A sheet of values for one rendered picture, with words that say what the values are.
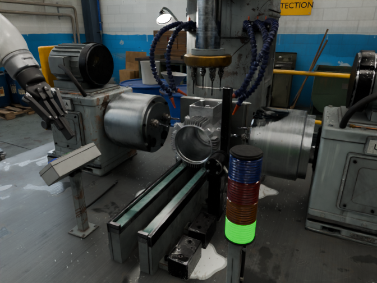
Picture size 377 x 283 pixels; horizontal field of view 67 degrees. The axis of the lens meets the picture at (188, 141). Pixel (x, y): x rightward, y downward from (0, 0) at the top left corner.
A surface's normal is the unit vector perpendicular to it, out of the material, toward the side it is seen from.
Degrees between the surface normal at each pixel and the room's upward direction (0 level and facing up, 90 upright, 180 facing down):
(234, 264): 90
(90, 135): 89
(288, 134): 54
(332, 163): 89
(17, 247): 0
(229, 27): 90
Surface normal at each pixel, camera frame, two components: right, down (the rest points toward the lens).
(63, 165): 0.72, -0.45
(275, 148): -0.41, 0.17
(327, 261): 0.00, -0.93
